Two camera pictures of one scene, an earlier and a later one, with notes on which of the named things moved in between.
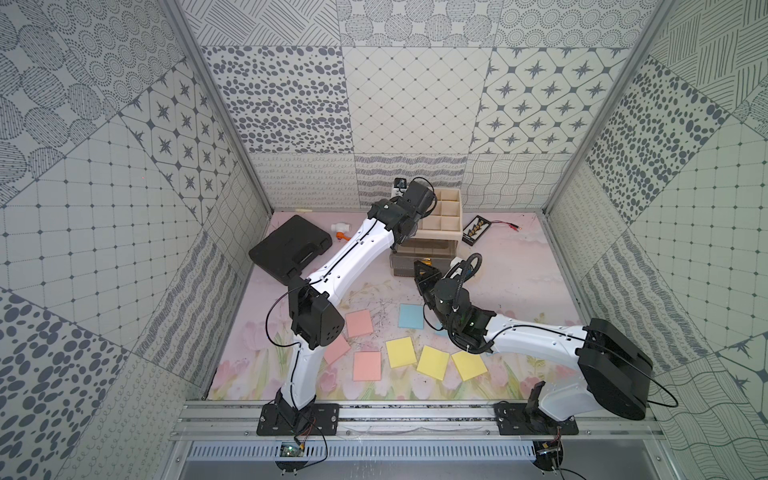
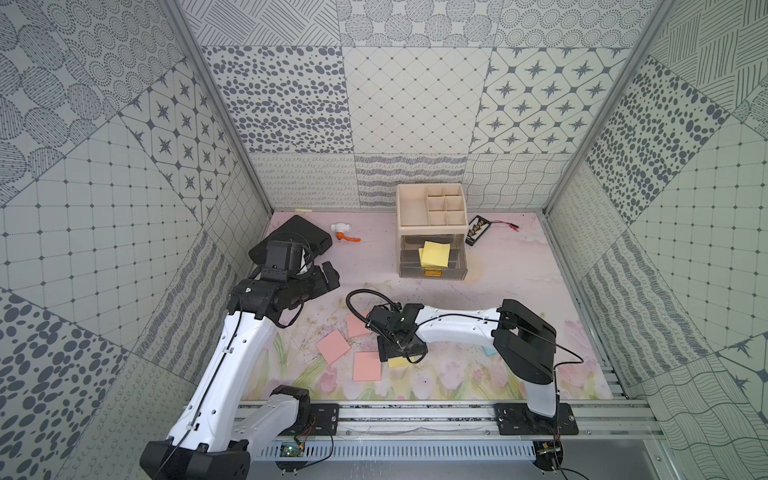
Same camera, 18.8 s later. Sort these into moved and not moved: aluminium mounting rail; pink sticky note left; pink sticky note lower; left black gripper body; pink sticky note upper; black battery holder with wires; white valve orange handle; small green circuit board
Moved: left black gripper body
Not moved: white valve orange handle; pink sticky note left; small green circuit board; pink sticky note upper; aluminium mounting rail; black battery holder with wires; pink sticky note lower
